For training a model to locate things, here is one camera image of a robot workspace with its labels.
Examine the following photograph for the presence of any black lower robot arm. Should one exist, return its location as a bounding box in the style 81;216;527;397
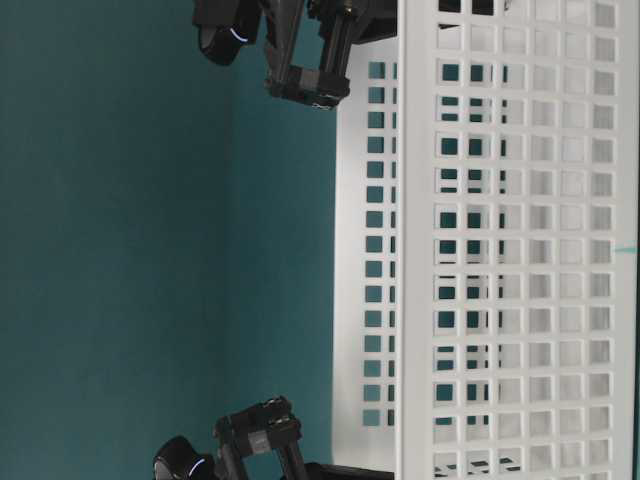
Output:
153;396;394;480

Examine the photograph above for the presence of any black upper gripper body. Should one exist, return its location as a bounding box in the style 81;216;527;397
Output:
261;1;373;110

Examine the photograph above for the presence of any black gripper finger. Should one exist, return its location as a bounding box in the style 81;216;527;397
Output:
305;462;394;480
352;0;397;45

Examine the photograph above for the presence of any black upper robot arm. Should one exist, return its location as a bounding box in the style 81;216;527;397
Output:
193;0;397;110

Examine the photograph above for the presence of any white plastic lattice basket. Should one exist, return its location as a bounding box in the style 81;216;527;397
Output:
331;1;639;479

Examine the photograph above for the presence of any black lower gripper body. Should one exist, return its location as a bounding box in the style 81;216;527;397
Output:
214;396;306;479

